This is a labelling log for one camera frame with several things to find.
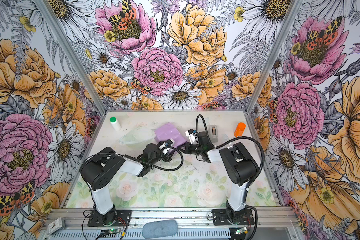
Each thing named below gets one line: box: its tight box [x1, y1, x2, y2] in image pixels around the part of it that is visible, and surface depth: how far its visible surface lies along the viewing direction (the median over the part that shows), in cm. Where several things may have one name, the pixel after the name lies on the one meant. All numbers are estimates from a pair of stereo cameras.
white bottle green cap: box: [109, 116, 122, 131], surface depth 107 cm
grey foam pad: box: [142, 219, 178, 239], surface depth 70 cm
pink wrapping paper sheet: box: [154, 123, 187, 147], surface depth 101 cm
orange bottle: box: [234, 122, 246, 138], surface depth 104 cm
